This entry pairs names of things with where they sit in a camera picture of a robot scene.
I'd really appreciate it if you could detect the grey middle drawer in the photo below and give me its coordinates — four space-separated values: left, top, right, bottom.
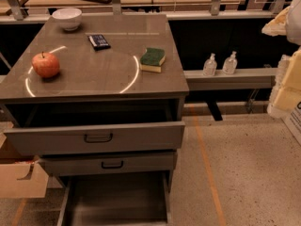
40 151 177 176

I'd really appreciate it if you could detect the grey drawer cabinet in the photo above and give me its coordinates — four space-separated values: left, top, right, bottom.
0 12 190 226

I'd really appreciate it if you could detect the green and yellow sponge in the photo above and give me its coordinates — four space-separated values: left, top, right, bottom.
140 47 166 73

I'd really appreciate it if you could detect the grey metal rail shelf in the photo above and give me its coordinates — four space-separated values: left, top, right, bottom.
184 68 277 91

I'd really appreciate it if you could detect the dark blue snack packet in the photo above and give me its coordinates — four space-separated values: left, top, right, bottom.
87 34 110 51

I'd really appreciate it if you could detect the cardboard box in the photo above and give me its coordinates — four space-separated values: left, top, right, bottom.
0 138 50 200

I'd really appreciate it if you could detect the white bowl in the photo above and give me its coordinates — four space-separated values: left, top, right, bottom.
52 8 82 31

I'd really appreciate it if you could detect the clear sanitizer bottle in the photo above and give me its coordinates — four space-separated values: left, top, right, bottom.
222 51 237 74
203 53 217 76

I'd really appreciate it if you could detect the left clear sanitizer bottle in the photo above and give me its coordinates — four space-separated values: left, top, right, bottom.
203 53 217 76

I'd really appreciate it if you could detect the grey bottom drawer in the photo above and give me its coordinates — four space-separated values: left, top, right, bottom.
57 171 172 226

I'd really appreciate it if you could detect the grey top drawer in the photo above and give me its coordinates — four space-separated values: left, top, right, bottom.
5 100 184 155

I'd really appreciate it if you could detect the grey drawer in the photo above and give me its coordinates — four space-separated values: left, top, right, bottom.
5 100 184 155
57 171 172 226
40 151 177 176

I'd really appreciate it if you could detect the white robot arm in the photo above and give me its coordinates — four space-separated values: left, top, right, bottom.
261 0 301 118

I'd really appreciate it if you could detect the red apple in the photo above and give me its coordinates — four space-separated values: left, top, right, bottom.
31 52 60 78

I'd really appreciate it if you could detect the right clear sanitizer bottle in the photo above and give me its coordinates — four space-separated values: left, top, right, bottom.
222 51 237 74

